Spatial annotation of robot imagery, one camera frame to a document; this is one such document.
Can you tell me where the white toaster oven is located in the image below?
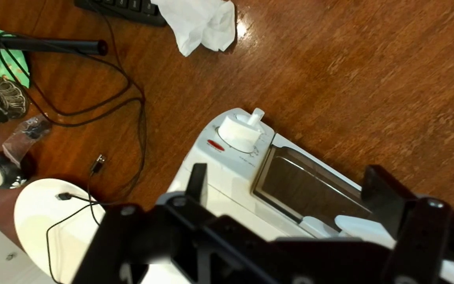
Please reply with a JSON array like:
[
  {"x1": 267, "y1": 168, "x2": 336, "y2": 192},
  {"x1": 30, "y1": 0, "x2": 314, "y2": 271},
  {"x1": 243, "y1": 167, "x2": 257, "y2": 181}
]
[{"x1": 155, "y1": 105, "x2": 454, "y2": 284}]

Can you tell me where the crumpled white tissue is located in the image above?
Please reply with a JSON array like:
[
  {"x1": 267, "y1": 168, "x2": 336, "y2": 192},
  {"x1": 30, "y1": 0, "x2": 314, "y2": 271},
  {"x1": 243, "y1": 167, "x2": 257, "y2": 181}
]
[{"x1": 150, "y1": 0, "x2": 238, "y2": 58}]

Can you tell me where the green cloth piece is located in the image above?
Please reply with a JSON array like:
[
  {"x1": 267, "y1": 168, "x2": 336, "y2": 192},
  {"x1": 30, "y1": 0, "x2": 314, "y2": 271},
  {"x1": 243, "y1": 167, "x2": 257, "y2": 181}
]
[{"x1": 0, "y1": 20, "x2": 33, "y2": 89}]

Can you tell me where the dark metal sprocket ornament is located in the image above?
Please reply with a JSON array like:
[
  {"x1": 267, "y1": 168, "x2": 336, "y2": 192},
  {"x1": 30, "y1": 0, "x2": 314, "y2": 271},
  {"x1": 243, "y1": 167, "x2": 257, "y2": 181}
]
[{"x1": 0, "y1": 77, "x2": 30, "y2": 134}]

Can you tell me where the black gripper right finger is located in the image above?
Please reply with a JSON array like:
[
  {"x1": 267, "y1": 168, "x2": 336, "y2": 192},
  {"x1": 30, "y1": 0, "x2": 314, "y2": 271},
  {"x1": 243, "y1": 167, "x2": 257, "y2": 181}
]
[{"x1": 361, "y1": 164, "x2": 423, "y2": 222}]

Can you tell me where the black rod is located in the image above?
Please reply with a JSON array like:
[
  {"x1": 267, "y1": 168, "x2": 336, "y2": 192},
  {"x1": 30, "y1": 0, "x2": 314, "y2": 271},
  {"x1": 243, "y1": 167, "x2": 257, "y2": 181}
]
[{"x1": 0, "y1": 31, "x2": 109, "y2": 56}]

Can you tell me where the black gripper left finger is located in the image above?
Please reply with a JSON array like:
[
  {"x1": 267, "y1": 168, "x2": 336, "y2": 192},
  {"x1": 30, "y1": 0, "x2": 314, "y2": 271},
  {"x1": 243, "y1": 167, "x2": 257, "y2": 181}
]
[{"x1": 185, "y1": 162, "x2": 208, "y2": 209}]

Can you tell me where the long black cable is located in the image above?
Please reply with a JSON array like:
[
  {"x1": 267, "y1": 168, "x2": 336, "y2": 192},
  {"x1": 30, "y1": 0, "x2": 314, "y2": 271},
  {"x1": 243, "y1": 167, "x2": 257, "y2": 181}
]
[{"x1": 0, "y1": 0, "x2": 150, "y2": 203}]

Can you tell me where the small brown wooden block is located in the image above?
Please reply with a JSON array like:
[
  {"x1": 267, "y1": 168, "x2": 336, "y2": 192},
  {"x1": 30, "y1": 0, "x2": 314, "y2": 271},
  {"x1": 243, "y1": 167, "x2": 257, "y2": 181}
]
[{"x1": 0, "y1": 113, "x2": 54, "y2": 168}]

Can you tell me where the thin black usb cable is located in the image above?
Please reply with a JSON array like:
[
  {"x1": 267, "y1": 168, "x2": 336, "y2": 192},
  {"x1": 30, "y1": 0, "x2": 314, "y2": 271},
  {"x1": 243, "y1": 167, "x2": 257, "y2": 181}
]
[{"x1": 44, "y1": 189, "x2": 107, "y2": 284}]

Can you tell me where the black computer keyboard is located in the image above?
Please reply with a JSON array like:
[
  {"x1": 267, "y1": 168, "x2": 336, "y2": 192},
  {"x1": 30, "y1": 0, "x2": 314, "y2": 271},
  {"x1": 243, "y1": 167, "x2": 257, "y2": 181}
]
[{"x1": 74, "y1": 0, "x2": 169, "y2": 28}]

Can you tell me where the white plate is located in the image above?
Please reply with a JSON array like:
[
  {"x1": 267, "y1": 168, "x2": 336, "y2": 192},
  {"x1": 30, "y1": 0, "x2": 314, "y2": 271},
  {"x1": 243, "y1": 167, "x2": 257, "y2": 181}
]
[{"x1": 13, "y1": 176, "x2": 107, "y2": 284}]

